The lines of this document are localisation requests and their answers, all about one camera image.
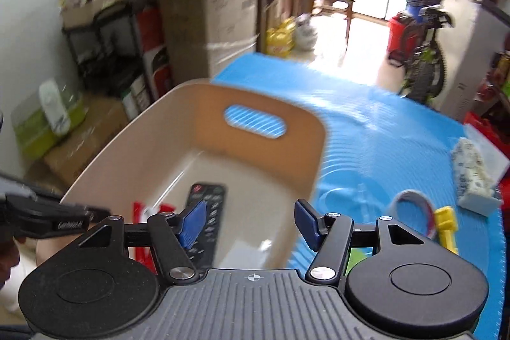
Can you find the black metal rack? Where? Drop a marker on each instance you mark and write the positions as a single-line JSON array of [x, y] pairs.
[[115, 57]]

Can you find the printed tissue box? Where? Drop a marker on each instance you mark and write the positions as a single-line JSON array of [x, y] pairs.
[[472, 176]]

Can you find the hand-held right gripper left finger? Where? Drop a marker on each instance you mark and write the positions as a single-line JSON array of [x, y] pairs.
[[193, 224]]

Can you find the red toy figure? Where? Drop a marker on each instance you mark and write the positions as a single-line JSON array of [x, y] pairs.
[[143, 214]]

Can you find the green stick pack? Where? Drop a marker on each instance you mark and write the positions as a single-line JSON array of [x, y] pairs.
[[358, 258]]

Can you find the white plastic bag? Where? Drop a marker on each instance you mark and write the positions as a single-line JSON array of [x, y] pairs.
[[306, 33]]

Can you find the black green bicycle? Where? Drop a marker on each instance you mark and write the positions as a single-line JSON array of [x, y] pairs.
[[428, 45]]

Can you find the yellow plastic jugs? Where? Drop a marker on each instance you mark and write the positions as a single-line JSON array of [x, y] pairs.
[[281, 39]]

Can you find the low cardboard box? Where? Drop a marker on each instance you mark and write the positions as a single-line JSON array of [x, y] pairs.
[[87, 141]]

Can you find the black remote control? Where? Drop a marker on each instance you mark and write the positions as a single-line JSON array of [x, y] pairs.
[[211, 204]]

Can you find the blue silicone mat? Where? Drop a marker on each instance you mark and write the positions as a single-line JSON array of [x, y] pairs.
[[378, 141]]

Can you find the cream plastic basket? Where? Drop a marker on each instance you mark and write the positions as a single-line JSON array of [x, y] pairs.
[[255, 141]]

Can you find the yellow plastic clip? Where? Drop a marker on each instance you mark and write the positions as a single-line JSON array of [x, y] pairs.
[[446, 224]]

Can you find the red bucket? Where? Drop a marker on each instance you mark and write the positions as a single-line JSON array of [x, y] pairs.
[[400, 39]]

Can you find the grey tape roll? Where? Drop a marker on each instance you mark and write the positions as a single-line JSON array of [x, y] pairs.
[[414, 198]]

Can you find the white chest freezer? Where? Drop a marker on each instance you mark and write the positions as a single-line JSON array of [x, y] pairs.
[[474, 57]]

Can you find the large taped cardboard box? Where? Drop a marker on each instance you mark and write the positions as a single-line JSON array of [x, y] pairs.
[[215, 29]]

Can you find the small open cardboard box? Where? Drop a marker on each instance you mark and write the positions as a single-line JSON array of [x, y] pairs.
[[91, 3]]

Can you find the red paper bag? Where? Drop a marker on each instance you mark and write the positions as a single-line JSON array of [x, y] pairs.
[[484, 129]]

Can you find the green white package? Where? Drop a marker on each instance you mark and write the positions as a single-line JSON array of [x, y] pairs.
[[48, 117]]

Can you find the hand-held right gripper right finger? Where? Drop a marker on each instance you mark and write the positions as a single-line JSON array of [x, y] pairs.
[[308, 222]]

